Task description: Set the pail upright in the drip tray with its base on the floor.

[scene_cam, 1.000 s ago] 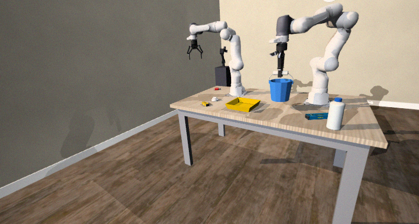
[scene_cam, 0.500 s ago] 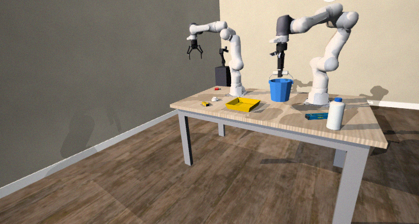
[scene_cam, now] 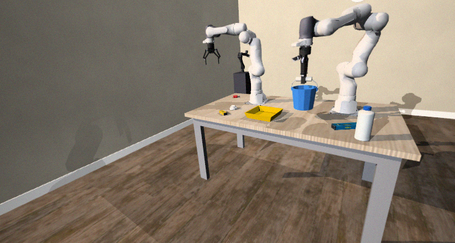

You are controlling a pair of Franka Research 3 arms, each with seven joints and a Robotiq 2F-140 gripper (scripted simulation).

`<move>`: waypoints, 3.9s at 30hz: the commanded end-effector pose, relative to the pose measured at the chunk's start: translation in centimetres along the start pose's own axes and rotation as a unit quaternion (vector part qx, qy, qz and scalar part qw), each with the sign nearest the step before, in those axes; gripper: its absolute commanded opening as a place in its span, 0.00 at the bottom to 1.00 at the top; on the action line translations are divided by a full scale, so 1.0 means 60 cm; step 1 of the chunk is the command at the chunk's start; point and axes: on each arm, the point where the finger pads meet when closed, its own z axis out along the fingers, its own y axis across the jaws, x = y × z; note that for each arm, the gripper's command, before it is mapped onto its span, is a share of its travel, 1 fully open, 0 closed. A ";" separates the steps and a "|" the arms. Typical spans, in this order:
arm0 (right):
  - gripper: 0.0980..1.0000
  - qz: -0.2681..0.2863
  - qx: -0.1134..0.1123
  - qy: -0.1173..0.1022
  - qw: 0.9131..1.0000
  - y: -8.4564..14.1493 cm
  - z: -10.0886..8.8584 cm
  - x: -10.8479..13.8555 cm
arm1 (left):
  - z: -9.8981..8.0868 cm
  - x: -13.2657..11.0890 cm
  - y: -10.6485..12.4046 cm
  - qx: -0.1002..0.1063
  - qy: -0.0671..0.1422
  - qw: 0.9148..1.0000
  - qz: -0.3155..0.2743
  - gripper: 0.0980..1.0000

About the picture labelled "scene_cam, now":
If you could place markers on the blue spirit level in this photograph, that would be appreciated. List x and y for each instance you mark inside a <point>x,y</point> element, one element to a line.
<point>343,126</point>

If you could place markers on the white bottle with blue cap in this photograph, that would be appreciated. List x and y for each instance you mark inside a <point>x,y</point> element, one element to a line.
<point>364,124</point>

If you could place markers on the yellow square tray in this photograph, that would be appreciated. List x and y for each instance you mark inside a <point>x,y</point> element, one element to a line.
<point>263,113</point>

